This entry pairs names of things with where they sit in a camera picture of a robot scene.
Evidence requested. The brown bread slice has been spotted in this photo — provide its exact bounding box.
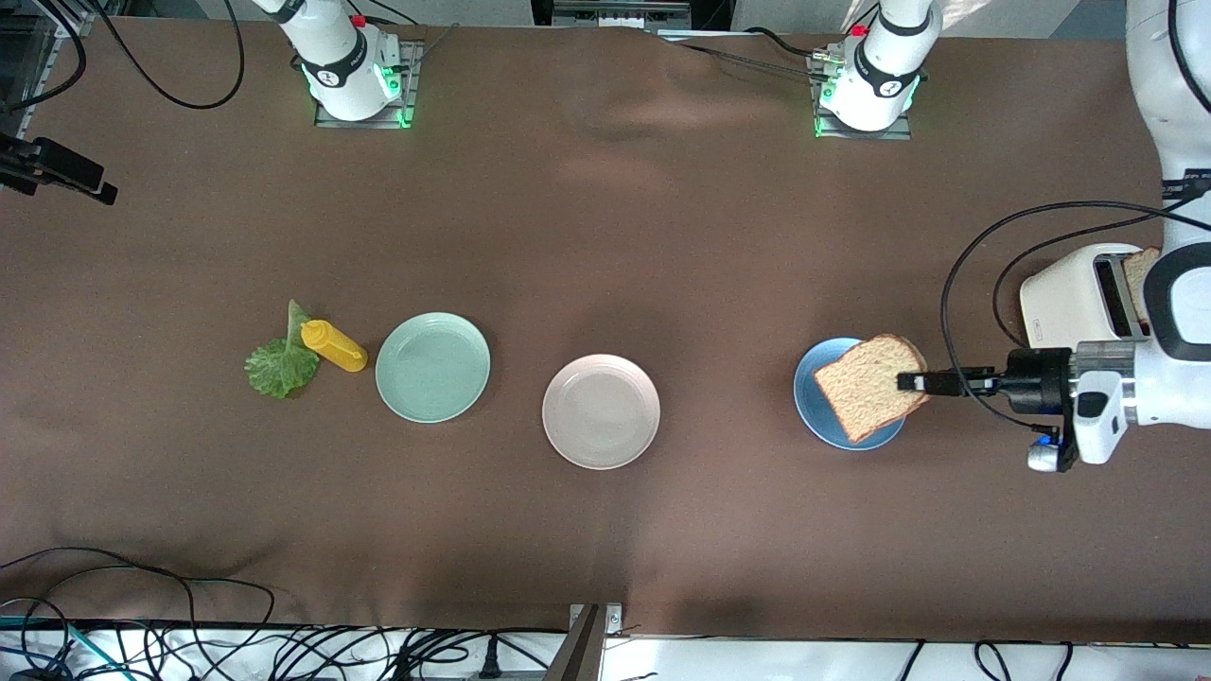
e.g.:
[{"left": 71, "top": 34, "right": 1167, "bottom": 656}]
[
  {"left": 814, "top": 333, "right": 931, "bottom": 445},
  {"left": 1123, "top": 248, "right": 1163, "bottom": 324}
]

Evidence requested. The green lettuce leaf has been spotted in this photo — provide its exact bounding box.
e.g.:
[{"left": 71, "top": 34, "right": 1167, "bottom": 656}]
[{"left": 244, "top": 300, "right": 321, "bottom": 400}]

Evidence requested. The yellow squeeze bottle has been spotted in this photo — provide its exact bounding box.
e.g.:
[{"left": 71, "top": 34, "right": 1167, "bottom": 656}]
[{"left": 300, "top": 320, "right": 369, "bottom": 374}]

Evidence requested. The blue plate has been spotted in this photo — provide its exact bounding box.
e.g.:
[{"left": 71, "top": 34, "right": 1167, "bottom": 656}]
[{"left": 793, "top": 338, "right": 910, "bottom": 452}]

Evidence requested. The beige plate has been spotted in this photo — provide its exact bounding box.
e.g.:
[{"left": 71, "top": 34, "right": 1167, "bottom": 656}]
[{"left": 541, "top": 354, "right": 661, "bottom": 471}]

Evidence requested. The mint green plate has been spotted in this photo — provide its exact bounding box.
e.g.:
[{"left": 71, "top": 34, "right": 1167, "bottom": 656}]
[{"left": 375, "top": 312, "right": 493, "bottom": 424}]

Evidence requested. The white toaster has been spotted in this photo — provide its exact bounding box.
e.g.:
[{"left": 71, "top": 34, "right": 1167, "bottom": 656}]
[{"left": 1020, "top": 244, "right": 1167, "bottom": 353}]

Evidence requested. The brown table cloth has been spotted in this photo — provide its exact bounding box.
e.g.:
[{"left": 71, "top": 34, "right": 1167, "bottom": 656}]
[{"left": 0, "top": 17, "right": 1211, "bottom": 644}]

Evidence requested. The black equipment housing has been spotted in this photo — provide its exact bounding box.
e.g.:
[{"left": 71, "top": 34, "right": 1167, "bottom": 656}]
[{"left": 530, "top": 0, "right": 735, "bottom": 29}]

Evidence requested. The grey slotted metal unit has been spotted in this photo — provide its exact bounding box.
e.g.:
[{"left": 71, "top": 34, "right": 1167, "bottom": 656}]
[{"left": 553, "top": 0, "right": 692, "bottom": 27}]

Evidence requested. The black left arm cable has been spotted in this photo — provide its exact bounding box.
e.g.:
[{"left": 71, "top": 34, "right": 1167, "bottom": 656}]
[{"left": 939, "top": 197, "right": 1211, "bottom": 432}]

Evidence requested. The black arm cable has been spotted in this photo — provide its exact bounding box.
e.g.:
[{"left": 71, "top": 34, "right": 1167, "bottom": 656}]
[
  {"left": 939, "top": 197, "right": 1211, "bottom": 432},
  {"left": 0, "top": 0, "right": 247, "bottom": 111}
]

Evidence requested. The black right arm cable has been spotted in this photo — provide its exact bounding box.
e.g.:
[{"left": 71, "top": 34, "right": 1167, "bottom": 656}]
[{"left": 0, "top": 0, "right": 247, "bottom": 111}]

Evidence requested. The aluminium frame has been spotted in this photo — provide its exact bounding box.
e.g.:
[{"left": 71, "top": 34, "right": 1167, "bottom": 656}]
[{"left": 0, "top": 0, "right": 105, "bottom": 114}]

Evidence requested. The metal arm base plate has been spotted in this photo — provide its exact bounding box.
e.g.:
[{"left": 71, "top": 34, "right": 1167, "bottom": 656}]
[
  {"left": 314, "top": 40, "right": 423, "bottom": 129},
  {"left": 812, "top": 52, "right": 914, "bottom": 141}
]

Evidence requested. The black looping floor cable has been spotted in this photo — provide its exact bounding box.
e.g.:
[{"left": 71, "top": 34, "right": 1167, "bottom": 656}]
[{"left": 0, "top": 547, "right": 277, "bottom": 663}]

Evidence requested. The black base cable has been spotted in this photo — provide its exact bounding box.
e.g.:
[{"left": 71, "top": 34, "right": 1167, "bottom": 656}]
[{"left": 662, "top": 26, "right": 857, "bottom": 79}]

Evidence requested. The aluminium profile with bracket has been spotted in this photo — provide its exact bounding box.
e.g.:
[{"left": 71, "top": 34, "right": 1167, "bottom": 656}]
[{"left": 544, "top": 602, "right": 625, "bottom": 681}]

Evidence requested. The teal cable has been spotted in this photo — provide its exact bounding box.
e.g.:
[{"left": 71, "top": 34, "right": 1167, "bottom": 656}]
[{"left": 0, "top": 615, "right": 129, "bottom": 680}]

